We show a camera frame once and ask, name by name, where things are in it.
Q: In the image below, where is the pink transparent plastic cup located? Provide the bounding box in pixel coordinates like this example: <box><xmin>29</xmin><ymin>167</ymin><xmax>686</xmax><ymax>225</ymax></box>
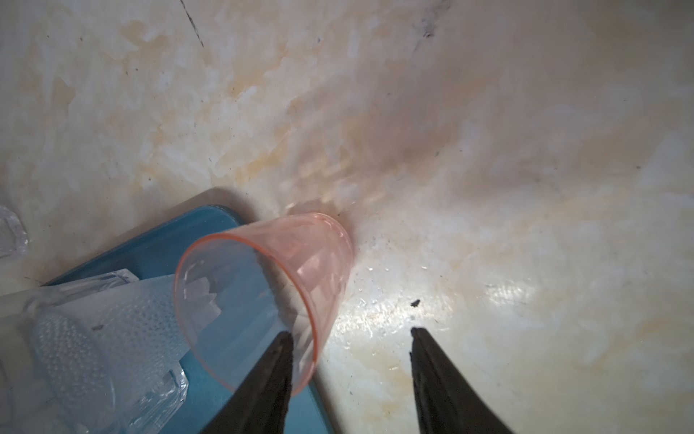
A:
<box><xmin>173</xmin><ymin>213</ymin><xmax>354</xmax><ymax>394</ymax></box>

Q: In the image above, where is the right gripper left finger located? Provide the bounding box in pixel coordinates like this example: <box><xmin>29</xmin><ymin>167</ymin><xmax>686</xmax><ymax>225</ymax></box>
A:
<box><xmin>202</xmin><ymin>331</ymin><xmax>294</xmax><ymax>434</ymax></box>

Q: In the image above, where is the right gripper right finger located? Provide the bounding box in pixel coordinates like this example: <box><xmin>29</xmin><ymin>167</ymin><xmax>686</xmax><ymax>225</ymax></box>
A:
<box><xmin>410</xmin><ymin>327</ymin><xmax>511</xmax><ymax>433</ymax></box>

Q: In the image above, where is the frosted clear plastic cup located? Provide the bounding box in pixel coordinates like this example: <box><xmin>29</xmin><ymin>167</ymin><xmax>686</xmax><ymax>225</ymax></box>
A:
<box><xmin>32</xmin><ymin>275</ymin><xmax>190</xmax><ymax>430</ymax></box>

